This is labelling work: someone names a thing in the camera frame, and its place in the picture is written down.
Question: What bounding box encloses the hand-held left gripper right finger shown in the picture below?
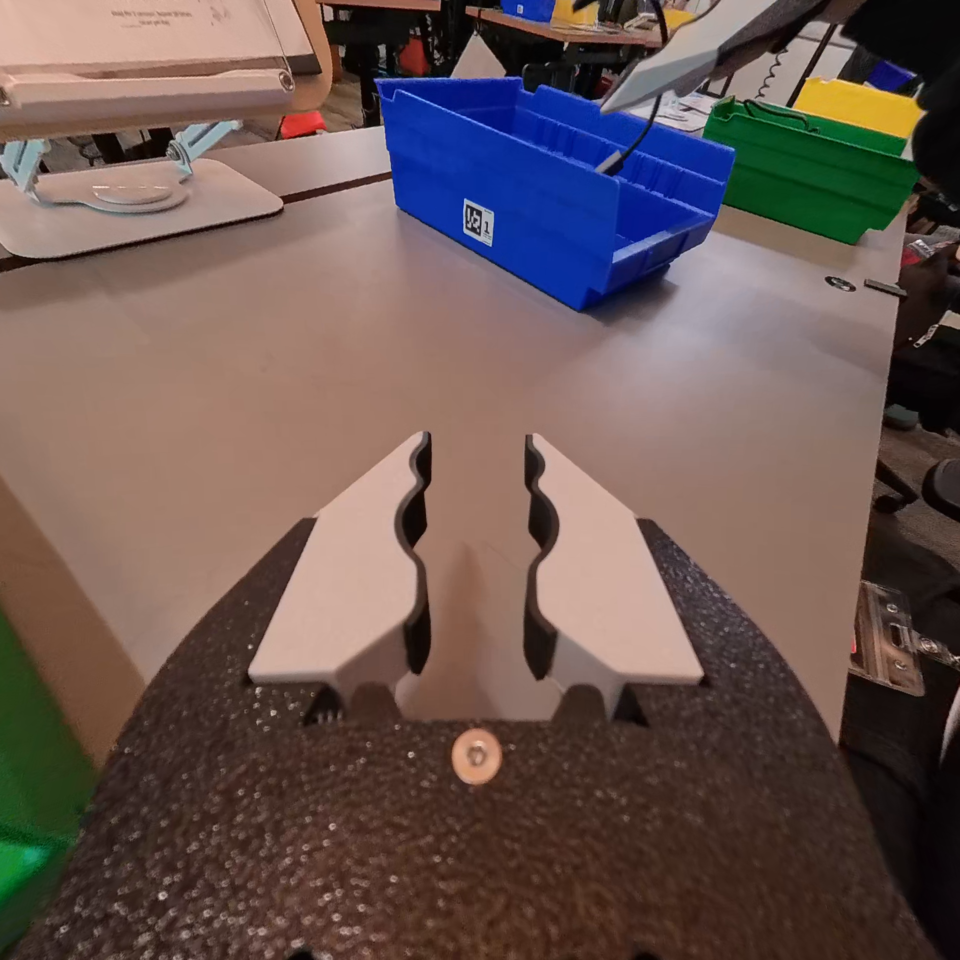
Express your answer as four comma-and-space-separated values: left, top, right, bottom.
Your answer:
523, 432, 706, 714

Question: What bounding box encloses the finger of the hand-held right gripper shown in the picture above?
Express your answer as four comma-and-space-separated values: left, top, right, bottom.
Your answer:
600, 0, 832, 114

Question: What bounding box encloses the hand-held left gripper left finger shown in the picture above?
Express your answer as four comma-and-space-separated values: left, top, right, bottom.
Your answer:
247, 431, 434, 699

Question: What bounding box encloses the black USB cable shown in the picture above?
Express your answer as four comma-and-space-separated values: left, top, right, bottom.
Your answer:
596, 0, 672, 179

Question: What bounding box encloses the blue plastic bin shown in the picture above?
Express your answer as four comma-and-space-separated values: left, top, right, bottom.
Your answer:
375, 75, 736, 312

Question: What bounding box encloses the grey desk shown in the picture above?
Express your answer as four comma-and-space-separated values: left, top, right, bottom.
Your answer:
0, 127, 909, 751

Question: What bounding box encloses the green plastic bin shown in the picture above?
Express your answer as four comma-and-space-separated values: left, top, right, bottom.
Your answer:
702, 97, 922, 246
0, 607, 99, 931

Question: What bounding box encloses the yellow plastic bin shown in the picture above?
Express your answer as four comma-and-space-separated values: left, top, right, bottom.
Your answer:
793, 75, 925, 159

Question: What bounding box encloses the black office chair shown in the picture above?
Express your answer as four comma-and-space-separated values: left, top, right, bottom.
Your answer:
873, 360, 960, 526

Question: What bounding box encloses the wooden document stand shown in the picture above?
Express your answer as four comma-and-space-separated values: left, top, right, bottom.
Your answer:
0, 0, 335, 261

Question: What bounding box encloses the black coiled cord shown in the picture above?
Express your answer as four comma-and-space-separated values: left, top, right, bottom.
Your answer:
757, 37, 789, 102

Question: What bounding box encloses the metal bracket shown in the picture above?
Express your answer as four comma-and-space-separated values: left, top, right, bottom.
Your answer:
847, 581, 960, 699

